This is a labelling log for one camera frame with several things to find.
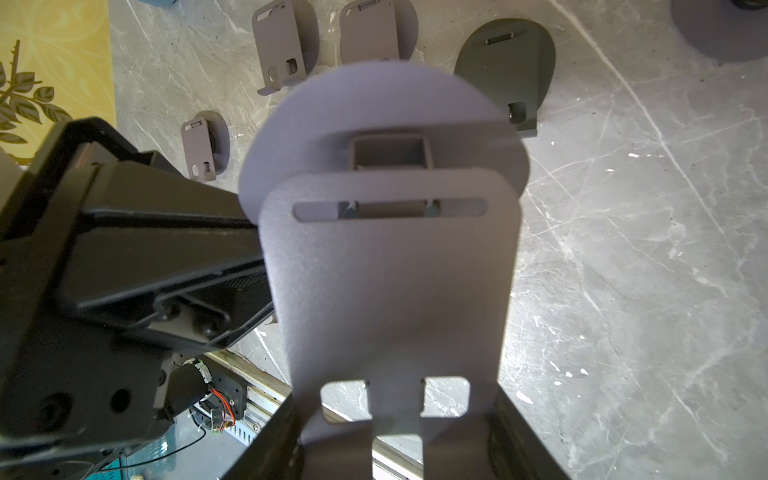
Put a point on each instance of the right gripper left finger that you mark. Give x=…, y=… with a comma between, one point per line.
x=276, y=453

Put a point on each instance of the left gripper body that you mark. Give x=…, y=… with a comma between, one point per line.
x=73, y=393

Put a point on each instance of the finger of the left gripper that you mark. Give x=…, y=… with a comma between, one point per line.
x=164, y=260

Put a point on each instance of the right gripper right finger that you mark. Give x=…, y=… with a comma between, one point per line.
x=515, y=451

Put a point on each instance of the black phone stand front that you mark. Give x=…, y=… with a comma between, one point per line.
x=729, y=31

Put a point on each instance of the aluminium frame rail front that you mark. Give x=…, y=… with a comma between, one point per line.
x=191, y=449

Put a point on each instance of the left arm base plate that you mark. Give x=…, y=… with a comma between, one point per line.
x=225, y=400

